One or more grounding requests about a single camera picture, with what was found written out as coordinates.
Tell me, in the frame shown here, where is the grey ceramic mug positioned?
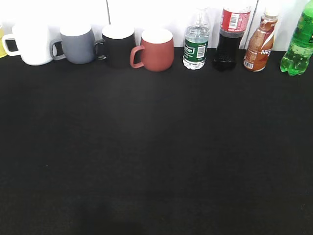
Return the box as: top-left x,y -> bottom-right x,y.
49,23 -> 96,64

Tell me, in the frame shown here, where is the yellow plastic cup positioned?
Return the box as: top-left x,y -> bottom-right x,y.
0,23 -> 8,59

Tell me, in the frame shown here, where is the white ceramic mug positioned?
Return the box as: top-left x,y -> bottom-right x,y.
1,23 -> 53,66

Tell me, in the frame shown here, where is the black ceramic mug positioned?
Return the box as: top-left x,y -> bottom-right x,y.
94,24 -> 135,69

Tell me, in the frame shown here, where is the Cestbon water bottle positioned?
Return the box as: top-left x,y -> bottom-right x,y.
182,7 -> 210,70

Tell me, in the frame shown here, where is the cola bottle red label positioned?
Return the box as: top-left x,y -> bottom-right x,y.
213,3 -> 251,71

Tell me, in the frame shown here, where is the brown coffee drink bottle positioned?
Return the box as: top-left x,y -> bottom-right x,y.
243,4 -> 279,72

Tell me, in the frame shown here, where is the red ceramic mug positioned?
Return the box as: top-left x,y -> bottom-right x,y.
130,28 -> 174,72

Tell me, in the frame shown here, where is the green soda bottle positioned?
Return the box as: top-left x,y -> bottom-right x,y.
280,1 -> 313,76

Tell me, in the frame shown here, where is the black table mat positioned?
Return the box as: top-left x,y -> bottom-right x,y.
0,48 -> 313,235

